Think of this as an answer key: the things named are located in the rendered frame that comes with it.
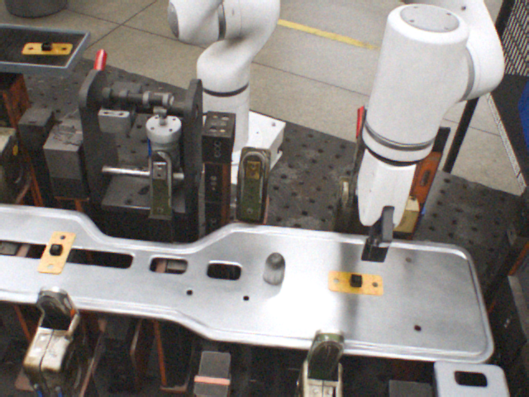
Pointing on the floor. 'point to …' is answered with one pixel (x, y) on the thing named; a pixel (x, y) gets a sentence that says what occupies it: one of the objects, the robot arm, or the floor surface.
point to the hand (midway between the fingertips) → (371, 230)
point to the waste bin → (34, 7)
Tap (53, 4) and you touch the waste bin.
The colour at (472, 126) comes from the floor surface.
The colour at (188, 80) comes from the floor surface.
